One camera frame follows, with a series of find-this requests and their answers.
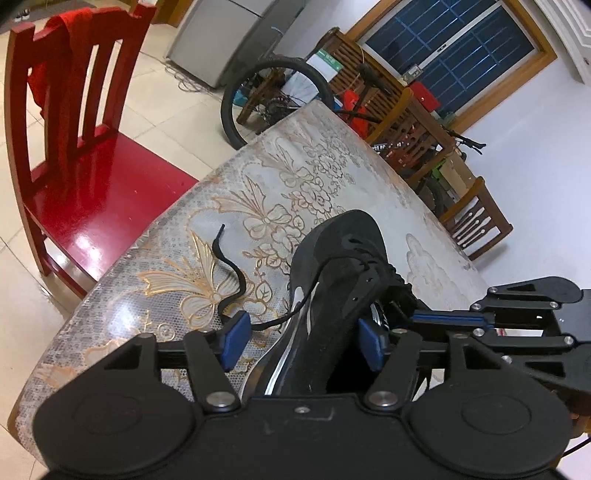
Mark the wooden bench under window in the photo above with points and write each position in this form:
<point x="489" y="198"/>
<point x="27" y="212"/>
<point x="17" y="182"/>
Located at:
<point x="351" y="56"/>

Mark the black sneaker with white swoosh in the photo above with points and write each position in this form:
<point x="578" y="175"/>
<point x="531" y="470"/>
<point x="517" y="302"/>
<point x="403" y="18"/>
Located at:
<point x="340" y="275"/>

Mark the brown wooden chair near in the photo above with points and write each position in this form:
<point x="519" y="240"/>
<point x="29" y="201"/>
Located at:
<point x="476" y="223"/>

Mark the white green carton box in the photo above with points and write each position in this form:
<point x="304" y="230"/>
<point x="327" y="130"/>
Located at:
<point x="324" y="63"/>

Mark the brown wooden chair far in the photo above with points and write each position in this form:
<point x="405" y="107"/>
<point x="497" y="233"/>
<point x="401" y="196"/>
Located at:
<point x="415" y="142"/>

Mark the silver refrigerator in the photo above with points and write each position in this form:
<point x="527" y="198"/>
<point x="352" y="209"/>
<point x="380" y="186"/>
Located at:
<point x="217" y="39"/>

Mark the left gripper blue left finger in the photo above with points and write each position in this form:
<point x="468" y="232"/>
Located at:
<point x="232" y="339"/>

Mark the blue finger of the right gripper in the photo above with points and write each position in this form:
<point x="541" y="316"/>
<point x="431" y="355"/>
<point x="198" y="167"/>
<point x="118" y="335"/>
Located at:
<point x="425" y="314"/>
<point x="454" y="322"/>

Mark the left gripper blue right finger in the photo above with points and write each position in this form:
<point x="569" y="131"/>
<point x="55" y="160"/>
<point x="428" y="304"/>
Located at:
<point x="374" y="343"/>

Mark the brown wooden chair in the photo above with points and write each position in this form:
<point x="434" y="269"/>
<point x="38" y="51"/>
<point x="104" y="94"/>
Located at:
<point x="476" y="223"/>
<point x="415" y="142"/>

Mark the red box on sill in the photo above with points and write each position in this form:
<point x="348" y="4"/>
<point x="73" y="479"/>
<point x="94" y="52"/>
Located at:
<point x="424" y="96"/>

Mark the black bicycle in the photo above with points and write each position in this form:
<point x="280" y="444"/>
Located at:
<point x="273" y="88"/>

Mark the cardboard box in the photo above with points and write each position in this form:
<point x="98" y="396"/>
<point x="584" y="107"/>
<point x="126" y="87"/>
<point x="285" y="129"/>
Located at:
<point x="458" y="175"/>

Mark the red wooden chair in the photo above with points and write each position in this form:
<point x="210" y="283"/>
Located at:
<point x="84" y="189"/>

